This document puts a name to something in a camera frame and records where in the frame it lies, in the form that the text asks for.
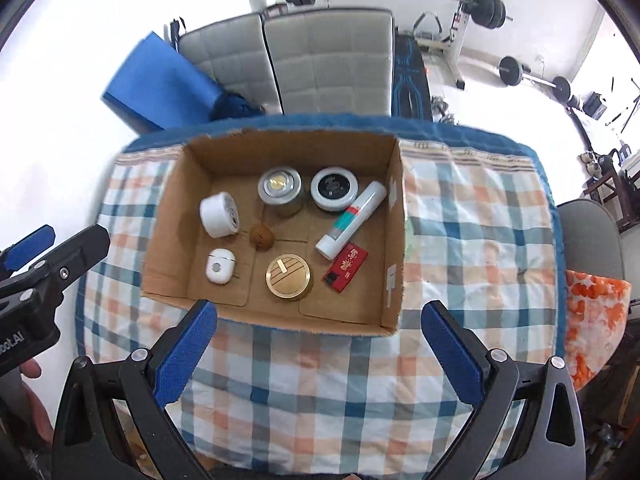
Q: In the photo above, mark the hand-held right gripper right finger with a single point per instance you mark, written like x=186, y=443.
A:
x=452, y=355

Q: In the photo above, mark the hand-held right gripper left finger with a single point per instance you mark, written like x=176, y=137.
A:
x=185, y=355

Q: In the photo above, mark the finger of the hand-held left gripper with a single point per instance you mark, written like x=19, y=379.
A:
x=75, y=260
x=27, y=249

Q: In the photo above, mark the white earbud case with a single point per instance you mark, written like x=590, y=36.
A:
x=220, y=266

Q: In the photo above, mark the cardboard box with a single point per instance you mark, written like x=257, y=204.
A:
x=295, y=305

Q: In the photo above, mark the red packet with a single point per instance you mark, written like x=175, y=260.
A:
x=346, y=267

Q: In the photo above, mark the brown walnut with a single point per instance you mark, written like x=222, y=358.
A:
x=261, y=236

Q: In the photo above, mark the white round jar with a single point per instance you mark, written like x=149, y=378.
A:
x=215, y=215

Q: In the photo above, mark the white tube red green label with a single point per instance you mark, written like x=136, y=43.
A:
x=352, y=217

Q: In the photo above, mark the person's left hand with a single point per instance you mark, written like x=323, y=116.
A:
x=40, y=415

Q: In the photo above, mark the checked tablecloth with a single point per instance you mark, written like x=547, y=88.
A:
x=475, y=240

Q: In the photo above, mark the orange patterned cushion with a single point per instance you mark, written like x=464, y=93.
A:
x=597, y=320

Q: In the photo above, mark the grey chair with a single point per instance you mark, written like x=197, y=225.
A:
x=587, y=235

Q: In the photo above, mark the blue folded mat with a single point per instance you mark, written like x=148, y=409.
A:
x=160, y=85

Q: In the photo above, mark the silver metal tin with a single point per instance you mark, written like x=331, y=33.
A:
x=280, y=185

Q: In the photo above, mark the round tin with black lid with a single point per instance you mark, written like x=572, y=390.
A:
x=334, y=187

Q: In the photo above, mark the dark blue knit cloth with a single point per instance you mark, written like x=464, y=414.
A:
x=235, y=106

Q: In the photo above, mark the dark wooden chair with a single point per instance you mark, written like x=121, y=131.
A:
x=607, y=180

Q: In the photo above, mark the grey quilted cushion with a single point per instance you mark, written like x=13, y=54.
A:
x=330, y=60
x=225, y=57

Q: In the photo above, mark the black blue bench pad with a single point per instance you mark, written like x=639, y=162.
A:
x=411, y=80

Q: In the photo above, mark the dark blue box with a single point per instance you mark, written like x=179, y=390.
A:
x=595, y=105

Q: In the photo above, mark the short barbell with black plates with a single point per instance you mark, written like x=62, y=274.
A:
x=511, y=70

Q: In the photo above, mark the white weight rack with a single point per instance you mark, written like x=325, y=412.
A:
x=459, y=52

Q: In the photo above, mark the black stand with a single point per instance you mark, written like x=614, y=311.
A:
x=630, y=102

